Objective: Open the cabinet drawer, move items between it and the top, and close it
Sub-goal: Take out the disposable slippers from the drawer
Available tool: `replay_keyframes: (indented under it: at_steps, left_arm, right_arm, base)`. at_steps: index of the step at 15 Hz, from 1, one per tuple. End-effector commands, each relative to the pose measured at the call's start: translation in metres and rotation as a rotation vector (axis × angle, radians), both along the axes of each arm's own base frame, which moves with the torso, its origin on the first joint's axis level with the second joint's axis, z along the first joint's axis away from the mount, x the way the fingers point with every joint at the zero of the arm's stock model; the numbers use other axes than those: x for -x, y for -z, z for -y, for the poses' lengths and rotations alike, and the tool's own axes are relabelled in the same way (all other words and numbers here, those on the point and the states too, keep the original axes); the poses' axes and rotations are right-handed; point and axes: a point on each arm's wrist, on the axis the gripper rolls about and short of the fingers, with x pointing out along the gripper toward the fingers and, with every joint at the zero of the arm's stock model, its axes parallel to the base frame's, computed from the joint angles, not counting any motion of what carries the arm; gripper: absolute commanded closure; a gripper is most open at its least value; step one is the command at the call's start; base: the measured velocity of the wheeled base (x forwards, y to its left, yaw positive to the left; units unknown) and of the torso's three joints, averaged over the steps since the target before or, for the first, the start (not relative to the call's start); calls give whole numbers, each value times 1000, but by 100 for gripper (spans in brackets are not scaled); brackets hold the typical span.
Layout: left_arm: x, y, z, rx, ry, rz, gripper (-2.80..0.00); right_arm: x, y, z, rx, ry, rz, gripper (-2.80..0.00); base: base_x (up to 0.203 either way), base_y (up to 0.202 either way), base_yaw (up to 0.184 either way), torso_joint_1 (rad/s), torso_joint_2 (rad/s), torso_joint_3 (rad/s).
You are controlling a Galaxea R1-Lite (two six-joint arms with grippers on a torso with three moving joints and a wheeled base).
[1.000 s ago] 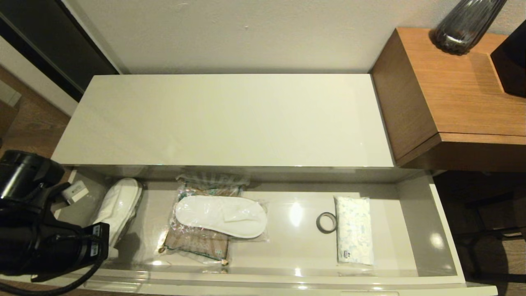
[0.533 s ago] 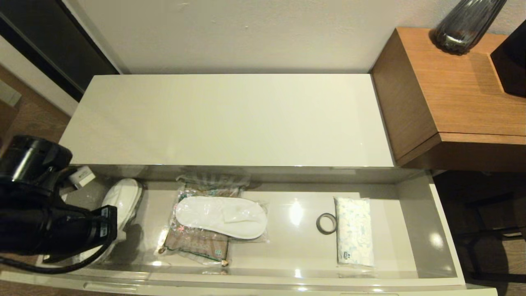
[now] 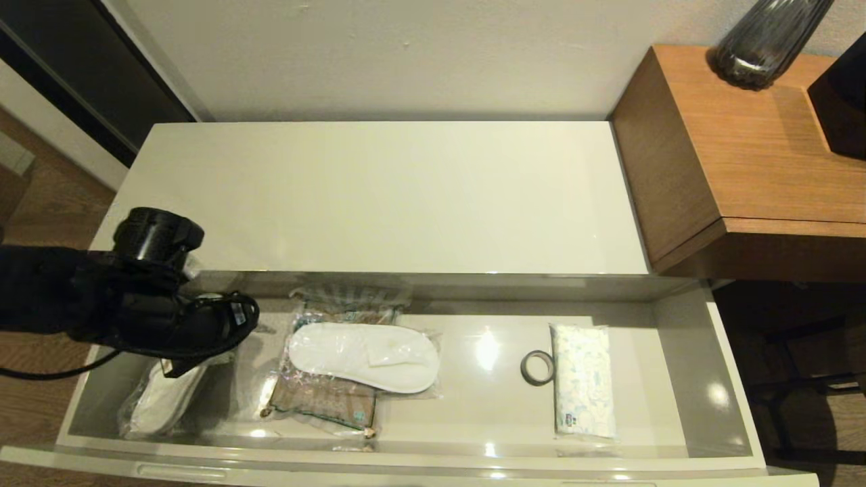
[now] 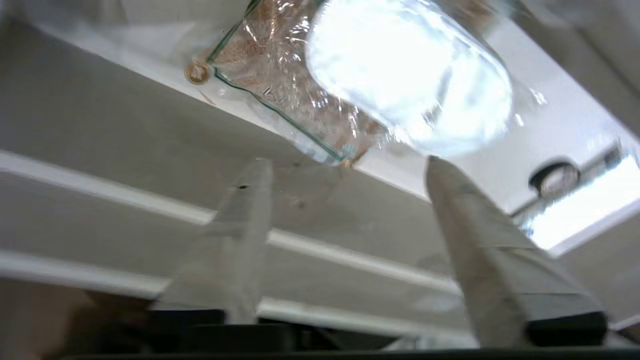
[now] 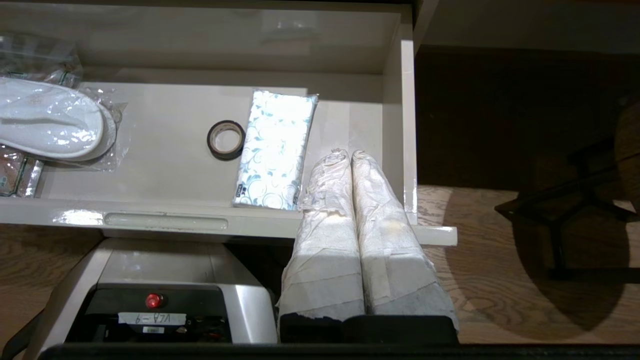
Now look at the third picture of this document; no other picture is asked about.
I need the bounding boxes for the white slippers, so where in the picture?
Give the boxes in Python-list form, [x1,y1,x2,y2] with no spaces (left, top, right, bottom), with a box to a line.
[118,294,234,437]
[283,320,442,398]

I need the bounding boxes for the black tape roll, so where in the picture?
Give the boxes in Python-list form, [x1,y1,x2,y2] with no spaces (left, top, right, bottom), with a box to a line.
[520,350,557,387]

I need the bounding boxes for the white tissue pack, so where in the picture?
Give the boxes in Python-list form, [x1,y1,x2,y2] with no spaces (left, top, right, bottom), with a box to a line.
[549,323,618,442]

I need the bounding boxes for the white glossy drawer cabinet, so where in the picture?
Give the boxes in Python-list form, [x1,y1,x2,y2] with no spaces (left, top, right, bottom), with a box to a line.
[88,120,718,302]

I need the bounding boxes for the drink sachet bag green label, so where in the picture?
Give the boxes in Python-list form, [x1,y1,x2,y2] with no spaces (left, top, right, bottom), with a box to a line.
[260,285,413,435]

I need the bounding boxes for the dark door panel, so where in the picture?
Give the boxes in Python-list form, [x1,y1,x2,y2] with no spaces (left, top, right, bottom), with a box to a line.
[0,0,198,168]

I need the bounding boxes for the brown wooden side cabinet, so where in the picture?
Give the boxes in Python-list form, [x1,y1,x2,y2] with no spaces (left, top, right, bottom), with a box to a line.
[611,44,866,283]

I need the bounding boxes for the grey ribbed glass vase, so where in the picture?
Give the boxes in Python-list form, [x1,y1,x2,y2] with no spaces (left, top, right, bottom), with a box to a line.
[708,0,835,90]

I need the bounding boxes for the black box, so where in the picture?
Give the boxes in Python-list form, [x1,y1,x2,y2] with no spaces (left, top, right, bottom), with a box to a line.
[807,32,866,160]

